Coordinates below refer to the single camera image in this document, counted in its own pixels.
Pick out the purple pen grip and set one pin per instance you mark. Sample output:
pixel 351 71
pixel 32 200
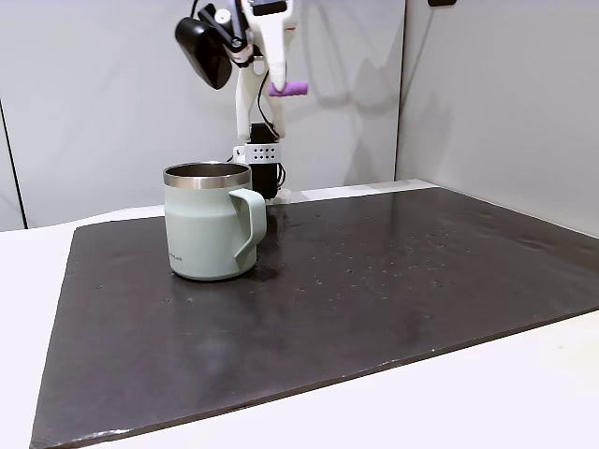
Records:
pixel 296 89

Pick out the pale green steel mug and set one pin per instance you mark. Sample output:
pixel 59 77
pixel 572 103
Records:
pixel 206 229

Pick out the dark brown table mat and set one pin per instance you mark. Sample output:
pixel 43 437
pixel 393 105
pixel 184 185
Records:
pixel 299 304

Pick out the black oval camera box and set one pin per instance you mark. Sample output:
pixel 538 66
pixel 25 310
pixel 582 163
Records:
pixel 206 49

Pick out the black wall fixture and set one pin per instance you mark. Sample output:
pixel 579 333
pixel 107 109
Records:
pixel 442 2

